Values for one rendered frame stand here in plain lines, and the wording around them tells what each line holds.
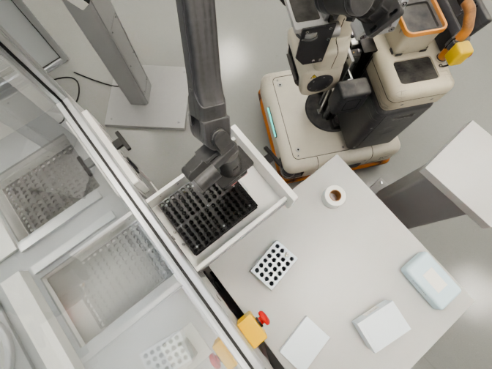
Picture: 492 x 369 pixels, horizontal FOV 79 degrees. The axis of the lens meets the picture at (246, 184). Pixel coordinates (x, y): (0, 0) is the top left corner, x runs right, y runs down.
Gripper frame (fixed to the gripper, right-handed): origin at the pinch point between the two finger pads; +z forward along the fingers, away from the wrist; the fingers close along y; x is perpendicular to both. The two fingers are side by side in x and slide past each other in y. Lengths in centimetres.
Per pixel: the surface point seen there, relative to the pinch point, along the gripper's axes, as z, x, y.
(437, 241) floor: 102, -77, 78
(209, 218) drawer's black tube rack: 4.1, -3.9, -12.4
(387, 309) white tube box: 16, -55, 11
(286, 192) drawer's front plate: 3.0, -12.2, 8.9
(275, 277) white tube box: 18.7, -28.6, -8.3
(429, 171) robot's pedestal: 23, -36, 56
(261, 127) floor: 97, 42, 45
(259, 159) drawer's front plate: 2.7, 0.0, 9.3
